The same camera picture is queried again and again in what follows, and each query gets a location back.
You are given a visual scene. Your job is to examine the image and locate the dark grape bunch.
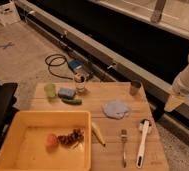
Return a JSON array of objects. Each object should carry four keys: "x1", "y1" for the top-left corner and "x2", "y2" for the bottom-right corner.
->
[{"x1": 58, "y1": 129, "x2": 84, "y2": 146}]

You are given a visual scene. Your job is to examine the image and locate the blue sponge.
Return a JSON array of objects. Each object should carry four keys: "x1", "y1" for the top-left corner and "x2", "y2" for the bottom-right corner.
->
[{"x1": 58, "y1": 88, "x2": 76, "y2": 99}]

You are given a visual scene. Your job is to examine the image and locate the wooden table board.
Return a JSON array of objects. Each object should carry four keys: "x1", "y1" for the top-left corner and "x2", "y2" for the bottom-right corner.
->
[{"x1": 31, "y1": 82, "x2": 169, "y2": 171}]

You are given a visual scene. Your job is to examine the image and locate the green cucumber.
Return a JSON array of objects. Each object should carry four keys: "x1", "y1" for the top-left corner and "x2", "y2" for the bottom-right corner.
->
[{"x1": 61, "y1": 98, "x2": 82, "y2": 105}]

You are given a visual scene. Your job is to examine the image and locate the white cardboard box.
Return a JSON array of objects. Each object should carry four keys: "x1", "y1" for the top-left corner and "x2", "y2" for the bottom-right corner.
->
[{"x1": 0, "y1": 0, "x2": 20, "y2": 26}]

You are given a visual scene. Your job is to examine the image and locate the clear glass jar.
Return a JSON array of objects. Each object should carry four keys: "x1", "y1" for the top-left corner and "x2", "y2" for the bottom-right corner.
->
[{"x1": 74, "y1": 74, "x2": 86, "y2": 93}]

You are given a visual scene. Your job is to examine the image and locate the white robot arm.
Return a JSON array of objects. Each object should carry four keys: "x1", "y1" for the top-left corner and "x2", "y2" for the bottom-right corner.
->
[{"x1": 164, "y1": 54, "x2": 189, "y2": 112}]

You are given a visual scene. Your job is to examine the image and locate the yellow plastic bin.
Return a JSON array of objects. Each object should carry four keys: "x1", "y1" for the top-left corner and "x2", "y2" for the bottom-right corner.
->
[{"x1": 0, "y1": 111, "x2": 91, "y2": 171}]

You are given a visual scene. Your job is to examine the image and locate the metal fork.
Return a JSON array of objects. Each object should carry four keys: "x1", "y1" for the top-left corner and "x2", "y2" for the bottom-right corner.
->
[{"x1": 121, "y1": 129, "x2": 127, "y2": 168}]

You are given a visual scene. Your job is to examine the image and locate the black cable loop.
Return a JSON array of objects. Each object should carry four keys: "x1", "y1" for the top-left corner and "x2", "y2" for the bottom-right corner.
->
[{"x1": 44, "y1": 53, "x2": 74, "y2": 81}]

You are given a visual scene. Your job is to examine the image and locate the red apple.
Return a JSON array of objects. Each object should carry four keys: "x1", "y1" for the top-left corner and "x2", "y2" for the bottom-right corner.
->
[{"x1": 46, "y1": 134, "x2": 58, "y2": 148}]

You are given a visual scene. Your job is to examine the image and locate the metal cup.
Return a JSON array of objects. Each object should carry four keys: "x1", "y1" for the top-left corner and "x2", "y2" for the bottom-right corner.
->
[{"x1": 130, "y1": 80, "x2": 142, "y2": 96}]

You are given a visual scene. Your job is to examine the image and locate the green plastic cup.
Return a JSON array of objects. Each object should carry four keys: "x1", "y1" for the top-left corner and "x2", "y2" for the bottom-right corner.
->
[{"x1": 44, "y1": 83, "x2": 56, "y2": 98}]

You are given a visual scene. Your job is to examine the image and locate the blue power adapter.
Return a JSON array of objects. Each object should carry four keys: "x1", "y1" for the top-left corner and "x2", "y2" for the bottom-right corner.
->
[{"x1": 68, "y1": 59, "x2": 82, "y2": 71}]

